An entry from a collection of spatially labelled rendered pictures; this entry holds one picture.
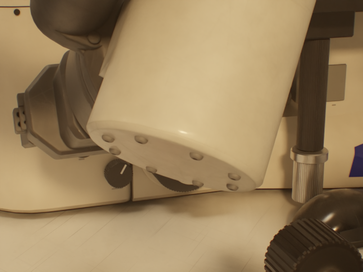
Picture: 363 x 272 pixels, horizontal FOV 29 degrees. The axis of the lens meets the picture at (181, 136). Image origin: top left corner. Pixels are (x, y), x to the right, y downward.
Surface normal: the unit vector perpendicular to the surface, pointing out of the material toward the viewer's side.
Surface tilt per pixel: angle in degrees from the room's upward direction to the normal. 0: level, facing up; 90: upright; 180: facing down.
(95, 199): 90
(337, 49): 90
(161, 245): 0
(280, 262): 69
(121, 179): 90
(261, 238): 0
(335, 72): 90
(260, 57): 73
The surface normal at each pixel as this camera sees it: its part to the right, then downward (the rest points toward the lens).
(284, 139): 0.09, 0.13
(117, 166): 0.32, 0.27
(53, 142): 0.27, -0.15
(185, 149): -0.30, 0.92
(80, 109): -0.83, 0.46
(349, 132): 0.22, -0.43
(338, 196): -0.19, -0.90
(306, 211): -0.69, -0.62
